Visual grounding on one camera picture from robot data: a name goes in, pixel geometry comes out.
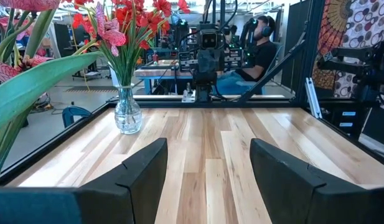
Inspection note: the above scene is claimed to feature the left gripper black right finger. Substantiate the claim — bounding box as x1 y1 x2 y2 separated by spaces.
250 138 376 224

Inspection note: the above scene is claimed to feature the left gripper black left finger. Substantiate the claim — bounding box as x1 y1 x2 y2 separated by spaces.
73 138 169 224

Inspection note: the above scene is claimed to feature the pink artificial flower bunch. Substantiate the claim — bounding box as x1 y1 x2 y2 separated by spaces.
0 0 61 84
93 1 127 57

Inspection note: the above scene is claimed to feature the clear glass vase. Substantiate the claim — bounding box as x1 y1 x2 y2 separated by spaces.
113 85 143 135

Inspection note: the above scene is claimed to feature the black teleoperation rig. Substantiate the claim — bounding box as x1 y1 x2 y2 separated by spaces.
176 18 252 71

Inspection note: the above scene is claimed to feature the wooden table with blue legs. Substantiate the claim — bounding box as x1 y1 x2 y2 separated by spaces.
134 58 195 95

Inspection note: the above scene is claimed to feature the person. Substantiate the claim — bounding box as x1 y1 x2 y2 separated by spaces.
215 14 278 96

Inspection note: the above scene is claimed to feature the black partition panel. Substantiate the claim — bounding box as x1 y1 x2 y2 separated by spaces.
280 0 311 91

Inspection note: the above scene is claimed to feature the black drawer cabinet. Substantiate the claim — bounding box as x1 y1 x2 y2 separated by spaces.
325 104 363 138

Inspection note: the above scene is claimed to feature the white aluminium bar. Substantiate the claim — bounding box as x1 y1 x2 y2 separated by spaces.
304 77 323 119

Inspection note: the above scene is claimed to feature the blue metal stand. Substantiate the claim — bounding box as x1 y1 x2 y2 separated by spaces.
62 105 92 129

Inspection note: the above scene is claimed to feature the dark monitor screen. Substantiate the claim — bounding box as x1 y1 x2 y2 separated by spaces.
358 105 384 156

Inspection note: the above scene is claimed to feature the orange mandala cloth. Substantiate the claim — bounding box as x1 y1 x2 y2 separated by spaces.
312 0 353 91

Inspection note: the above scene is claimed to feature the circle pattern cloth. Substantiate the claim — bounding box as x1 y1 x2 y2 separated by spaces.
333 0 384 100

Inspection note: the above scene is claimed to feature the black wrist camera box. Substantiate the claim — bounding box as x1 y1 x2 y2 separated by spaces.
196 24 225 50

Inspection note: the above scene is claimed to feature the black aluminium table frame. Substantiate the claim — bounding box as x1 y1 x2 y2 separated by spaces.
0 0 384 187

